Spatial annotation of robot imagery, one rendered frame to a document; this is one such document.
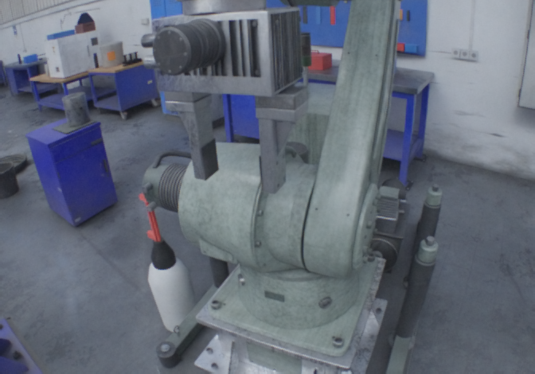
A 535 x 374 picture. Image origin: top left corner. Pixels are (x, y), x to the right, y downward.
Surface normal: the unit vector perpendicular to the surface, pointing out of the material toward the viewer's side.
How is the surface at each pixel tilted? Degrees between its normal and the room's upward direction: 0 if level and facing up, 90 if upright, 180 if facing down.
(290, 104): 90
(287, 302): 90
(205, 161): 90
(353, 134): 48
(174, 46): 90
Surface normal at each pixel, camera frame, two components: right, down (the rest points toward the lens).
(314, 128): -0.43, 0.43
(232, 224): -0.48, 0.15
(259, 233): 0.65, 0.21
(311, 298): 0.15, 0.44
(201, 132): 0.91, 0.15
